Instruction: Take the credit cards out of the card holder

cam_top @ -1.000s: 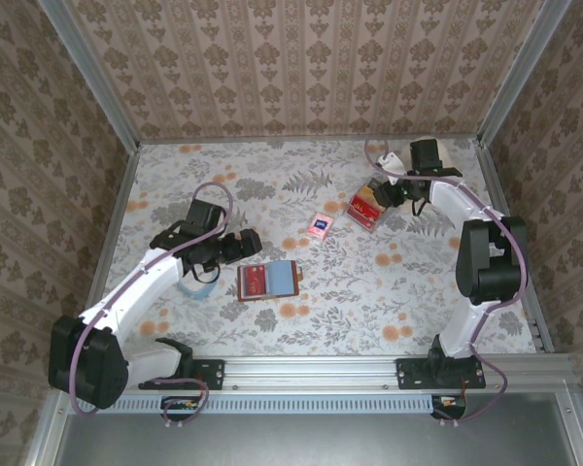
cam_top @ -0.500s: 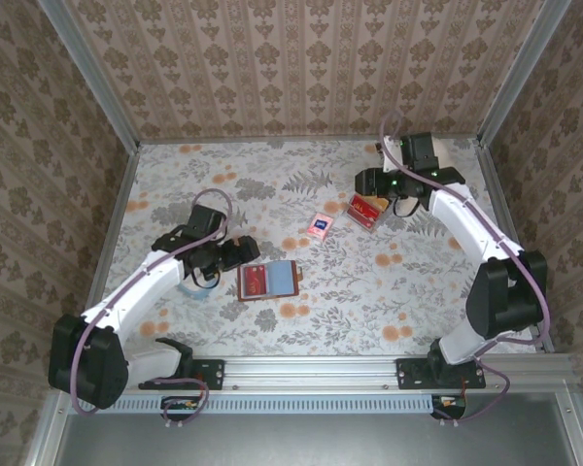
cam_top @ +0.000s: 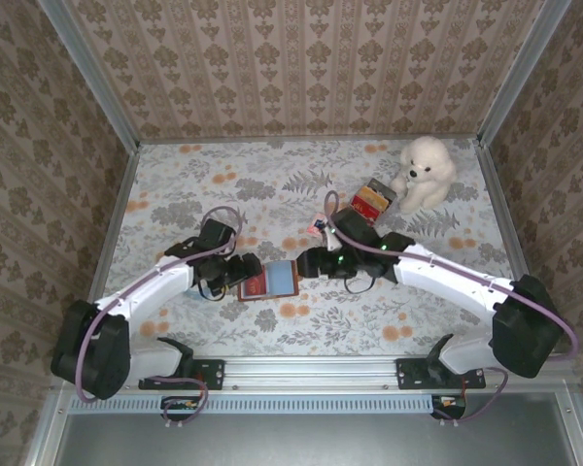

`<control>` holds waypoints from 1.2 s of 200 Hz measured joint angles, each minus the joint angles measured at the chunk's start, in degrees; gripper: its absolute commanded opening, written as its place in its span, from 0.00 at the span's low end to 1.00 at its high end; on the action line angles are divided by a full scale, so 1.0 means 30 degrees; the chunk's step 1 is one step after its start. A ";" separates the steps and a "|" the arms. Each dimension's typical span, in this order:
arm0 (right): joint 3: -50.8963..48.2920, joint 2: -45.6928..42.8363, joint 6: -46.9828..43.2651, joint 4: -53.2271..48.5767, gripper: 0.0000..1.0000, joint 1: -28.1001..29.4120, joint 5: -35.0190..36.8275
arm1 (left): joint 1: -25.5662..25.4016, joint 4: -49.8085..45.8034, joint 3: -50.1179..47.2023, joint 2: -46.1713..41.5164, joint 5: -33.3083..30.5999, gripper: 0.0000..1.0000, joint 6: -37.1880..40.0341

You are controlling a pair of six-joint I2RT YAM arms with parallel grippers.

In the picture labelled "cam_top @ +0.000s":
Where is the red VIP card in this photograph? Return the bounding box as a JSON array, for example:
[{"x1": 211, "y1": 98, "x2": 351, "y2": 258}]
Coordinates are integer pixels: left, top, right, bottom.
[
  {"x1": 351, "y1": 192, "x2": 384, "y2": 218},
  {"x1": 241, "y1": 274, "x2": 267, "y2": 300}
]

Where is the brown leather card holder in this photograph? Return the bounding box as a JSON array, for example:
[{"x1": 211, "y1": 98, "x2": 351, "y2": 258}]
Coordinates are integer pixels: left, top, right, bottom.
[{"x1": 236, "y1": 260, "x2": 301, "y2": 303}]

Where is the gold VIP card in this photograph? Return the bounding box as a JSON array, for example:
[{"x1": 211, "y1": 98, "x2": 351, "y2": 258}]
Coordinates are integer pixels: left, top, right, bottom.
[{"x1": 362, "y1": 185, "x2": 391, "y2": 206}]

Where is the red box with cards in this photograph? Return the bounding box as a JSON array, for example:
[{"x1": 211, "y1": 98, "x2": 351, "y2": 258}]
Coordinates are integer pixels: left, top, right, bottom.
[{"x1": 349, "y1": 178, "x2": 400, "y2": 227}]

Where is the pink tissue pack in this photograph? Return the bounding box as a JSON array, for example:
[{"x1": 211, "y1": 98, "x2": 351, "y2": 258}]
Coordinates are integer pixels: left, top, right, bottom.
[{"x1": 307, "y1": 212, "x2": 329, "y2": 238}]

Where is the white plush dog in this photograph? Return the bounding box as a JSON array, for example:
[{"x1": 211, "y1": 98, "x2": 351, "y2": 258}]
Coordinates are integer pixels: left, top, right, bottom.
[{"x1": 390, "y1": 135, "x2": 459, "y2": 216}]

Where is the floral tablecloth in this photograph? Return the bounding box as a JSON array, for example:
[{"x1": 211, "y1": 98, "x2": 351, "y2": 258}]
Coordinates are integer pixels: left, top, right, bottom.
[{"x1": 85, "y1": 140, "x2": 539, "y2": 358}]

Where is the grey metal shelf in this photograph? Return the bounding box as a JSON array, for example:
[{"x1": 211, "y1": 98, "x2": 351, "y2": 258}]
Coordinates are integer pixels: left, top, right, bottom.
[{"x1": 23, "y1": 390, "x2": 583, "y2": 466}]

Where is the thin aluminium table rail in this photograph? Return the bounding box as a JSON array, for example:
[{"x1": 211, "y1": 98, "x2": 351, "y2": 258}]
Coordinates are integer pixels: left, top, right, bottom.
[{"x1": 138, "y1": 136, "x2": 481, "y2": 146}]

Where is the aluminium table side rail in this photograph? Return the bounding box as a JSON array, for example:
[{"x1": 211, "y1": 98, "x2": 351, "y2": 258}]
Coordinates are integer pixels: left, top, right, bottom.
[
  {"x1": 476, "y1": 140, "x2": 556, "y2": 358},
  {"x1": 72, "y1": 143, "x2": 141, "y2": 358}
]

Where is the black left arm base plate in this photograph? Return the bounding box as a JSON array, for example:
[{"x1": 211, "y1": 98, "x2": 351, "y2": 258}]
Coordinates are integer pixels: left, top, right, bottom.
[{"x1": 138, "y1": 357, "x2": 225, "y2": 391}]

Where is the wide aluminium mounting rail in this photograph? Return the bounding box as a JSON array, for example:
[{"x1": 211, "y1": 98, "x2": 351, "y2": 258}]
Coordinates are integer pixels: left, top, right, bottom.
[{"x1": 52, "y1": 353, "x2": 577, "y2": 393}]

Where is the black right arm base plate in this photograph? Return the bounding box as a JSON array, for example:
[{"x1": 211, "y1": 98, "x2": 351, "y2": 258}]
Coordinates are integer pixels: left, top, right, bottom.
[{"x1": 396, "y1": 357, "x2": 487, "y2": 391}]

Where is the slotted grey cable duct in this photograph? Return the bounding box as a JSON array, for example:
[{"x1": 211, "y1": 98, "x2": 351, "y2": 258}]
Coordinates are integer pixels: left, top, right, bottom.
[{"x1": 70, "y1": 391, "x2": 433, "y2": 415}]

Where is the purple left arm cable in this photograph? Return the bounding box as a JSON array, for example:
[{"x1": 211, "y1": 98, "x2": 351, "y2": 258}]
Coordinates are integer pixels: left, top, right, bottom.
[{"x1": 75, "y1": 205, "x2": 248, "y2": 431}]

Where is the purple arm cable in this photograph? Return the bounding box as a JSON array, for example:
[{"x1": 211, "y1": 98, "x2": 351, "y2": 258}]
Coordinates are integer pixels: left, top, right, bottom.
[
  {"x1": 75, "y1": 205, "x2": 248, "y2": 431},
  {"x1": 323, "y1": 190, "x2": 581, "y2": 428}
]

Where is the slanted aluminium frame post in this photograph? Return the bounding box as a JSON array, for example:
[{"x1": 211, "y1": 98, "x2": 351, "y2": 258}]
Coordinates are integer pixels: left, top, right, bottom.
[
  {"x1": 36, "y1": 0, "x2": 142, "y2": 151},
  {"x1": 476, "y1": 0, "x2": 576, "y2": 147}
]

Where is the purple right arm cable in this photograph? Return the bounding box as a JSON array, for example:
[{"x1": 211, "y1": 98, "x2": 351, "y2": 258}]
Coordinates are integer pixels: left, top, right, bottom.
[{"x1": 323, "y1": 190, "x2": 581, "y2": 428}]

